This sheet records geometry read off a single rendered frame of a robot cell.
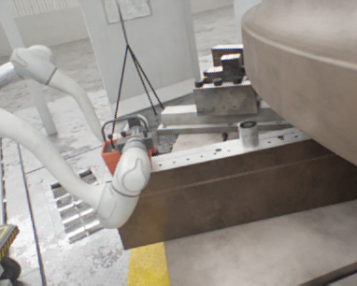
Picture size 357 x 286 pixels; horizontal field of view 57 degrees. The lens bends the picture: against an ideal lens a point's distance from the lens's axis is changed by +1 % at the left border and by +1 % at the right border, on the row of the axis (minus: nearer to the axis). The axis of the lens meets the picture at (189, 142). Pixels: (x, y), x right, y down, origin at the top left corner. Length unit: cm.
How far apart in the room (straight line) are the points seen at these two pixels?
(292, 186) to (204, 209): 41
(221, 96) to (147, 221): 116
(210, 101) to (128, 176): 146
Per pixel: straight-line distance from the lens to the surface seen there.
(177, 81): 454
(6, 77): 184
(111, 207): 109
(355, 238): 155
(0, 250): 197
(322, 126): 102
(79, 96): 166
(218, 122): 250
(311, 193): 161
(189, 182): 139
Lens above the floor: 136
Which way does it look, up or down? 26 degrees down
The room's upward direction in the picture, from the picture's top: 11 degrees counter-clockwise
